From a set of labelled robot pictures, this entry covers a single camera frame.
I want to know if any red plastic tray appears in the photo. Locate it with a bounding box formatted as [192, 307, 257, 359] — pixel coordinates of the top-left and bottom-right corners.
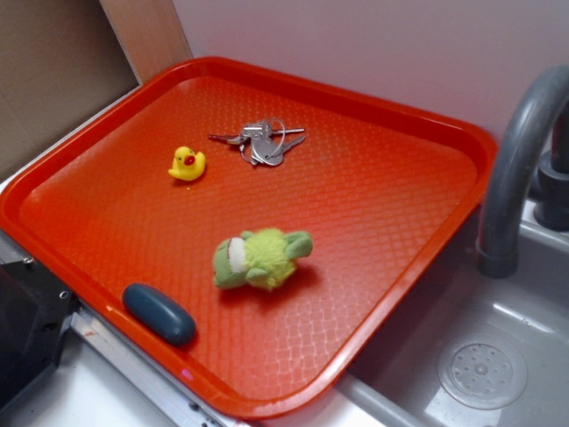
[1, 58, 496, 420]

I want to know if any grey toy faucet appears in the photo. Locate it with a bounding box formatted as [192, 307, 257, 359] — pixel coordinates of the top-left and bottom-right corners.
[476, 65, 568, 278]

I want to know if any black box device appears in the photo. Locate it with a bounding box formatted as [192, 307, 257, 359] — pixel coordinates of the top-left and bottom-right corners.
[1, 257, 76, 412]

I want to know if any grey toy sink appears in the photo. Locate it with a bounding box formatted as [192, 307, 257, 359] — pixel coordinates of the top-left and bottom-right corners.
[337, 203, 568, 426]

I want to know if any brown cardboard panel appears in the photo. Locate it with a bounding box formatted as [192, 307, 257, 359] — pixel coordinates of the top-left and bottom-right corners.
[1, 1, 192, 179]

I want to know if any dark blue oval case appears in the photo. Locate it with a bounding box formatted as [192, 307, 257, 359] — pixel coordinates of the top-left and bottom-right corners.
[122, 283, 196, 347]

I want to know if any green plush frog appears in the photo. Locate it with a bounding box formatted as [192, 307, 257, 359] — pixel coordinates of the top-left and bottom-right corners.
[212, 229, 314, 291]

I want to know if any dark grey faucet knob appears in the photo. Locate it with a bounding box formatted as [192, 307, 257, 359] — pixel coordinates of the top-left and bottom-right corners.
[533, 151, 568, 231]

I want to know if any silver key bunch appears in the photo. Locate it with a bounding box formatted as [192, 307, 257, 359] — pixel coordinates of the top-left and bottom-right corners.
[208, 118, 306, 167]

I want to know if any yellow rubber duck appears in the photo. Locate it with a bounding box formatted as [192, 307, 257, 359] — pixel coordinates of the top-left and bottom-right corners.
[168, 146, 206, 181]

